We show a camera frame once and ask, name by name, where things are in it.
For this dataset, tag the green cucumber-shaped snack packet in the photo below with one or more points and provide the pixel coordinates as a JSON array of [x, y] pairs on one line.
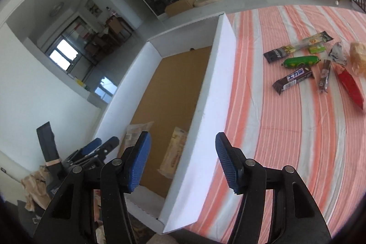
[[300, 61]]

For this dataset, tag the triangular rice ball packet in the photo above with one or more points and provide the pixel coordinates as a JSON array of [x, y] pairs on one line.
[[338, 54]]

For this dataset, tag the wall picture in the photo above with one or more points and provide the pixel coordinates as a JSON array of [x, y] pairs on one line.
[[93, 7]]

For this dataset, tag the black long snack packet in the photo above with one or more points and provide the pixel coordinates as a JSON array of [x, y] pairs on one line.
[[274, 55]]

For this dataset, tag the thin brown stick packet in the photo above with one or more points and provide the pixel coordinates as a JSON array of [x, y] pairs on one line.
[[324, 76]]

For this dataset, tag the dark dining furniture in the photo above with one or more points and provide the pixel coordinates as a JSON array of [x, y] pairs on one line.
[[110, 35]]

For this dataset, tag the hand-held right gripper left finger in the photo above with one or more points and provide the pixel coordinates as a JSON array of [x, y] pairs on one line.
[[140, 159]]

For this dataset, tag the clear long snack packet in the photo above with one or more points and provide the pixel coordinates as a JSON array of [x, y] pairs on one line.
[[314, 39]]

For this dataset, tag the orange striped cloth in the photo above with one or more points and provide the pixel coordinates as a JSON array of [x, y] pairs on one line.
[[286, 146]]

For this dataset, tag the brown cardboard box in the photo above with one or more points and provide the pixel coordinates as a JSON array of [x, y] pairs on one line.
[[180, 5]]

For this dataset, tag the white cardboard box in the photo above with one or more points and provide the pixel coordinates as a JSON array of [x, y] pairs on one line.
[[217, 95]]

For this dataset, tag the red snack packet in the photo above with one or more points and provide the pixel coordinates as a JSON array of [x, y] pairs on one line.
[[348, 85]]

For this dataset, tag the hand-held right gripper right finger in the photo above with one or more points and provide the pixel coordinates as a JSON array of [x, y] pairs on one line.
[[226, 164]]

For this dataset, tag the beige long snack packet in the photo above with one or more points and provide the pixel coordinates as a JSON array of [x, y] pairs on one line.
[[173, 152]]

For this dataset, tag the bagged bread loaf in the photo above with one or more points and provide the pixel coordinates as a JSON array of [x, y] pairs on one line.
[[359, 58]]

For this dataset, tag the round ceiling light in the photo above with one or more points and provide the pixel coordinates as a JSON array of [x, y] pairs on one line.
[[56, 9]]

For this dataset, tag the bright window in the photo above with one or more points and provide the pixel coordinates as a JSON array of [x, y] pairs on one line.
[[63, 54]]

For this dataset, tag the small green snack packet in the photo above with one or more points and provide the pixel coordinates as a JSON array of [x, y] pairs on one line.
[[316, 48]]

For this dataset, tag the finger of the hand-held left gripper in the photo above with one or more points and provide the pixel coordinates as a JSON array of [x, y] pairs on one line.
[[91, 145], [110, 145]]

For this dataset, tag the beige crumpled paper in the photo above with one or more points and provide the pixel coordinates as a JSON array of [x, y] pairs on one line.
[[35, 189]]

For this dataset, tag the brown chocolate bar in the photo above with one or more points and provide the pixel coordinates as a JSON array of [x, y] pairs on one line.
[[293, 78]]

